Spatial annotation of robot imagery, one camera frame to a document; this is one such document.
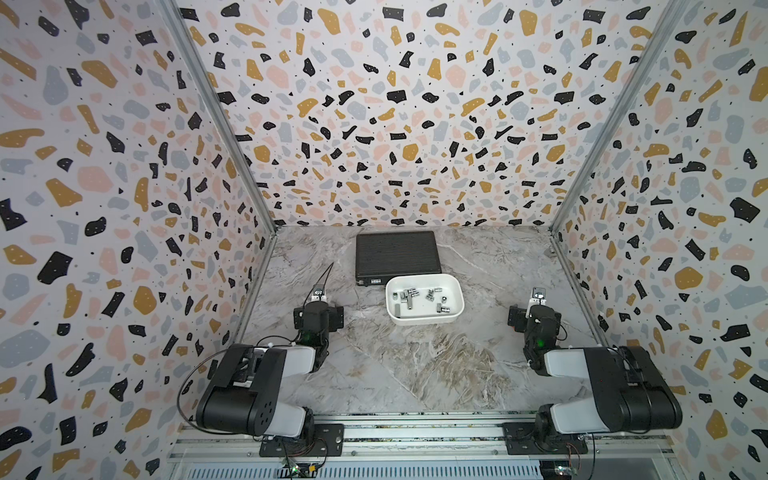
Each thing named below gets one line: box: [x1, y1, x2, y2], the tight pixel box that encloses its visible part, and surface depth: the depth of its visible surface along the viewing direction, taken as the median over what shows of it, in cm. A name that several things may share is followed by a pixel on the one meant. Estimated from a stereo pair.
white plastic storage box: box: [385, 274, 465, 326], surface depth 102 cm
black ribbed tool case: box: [355, 231, 442, 286], surface depth 109 cm
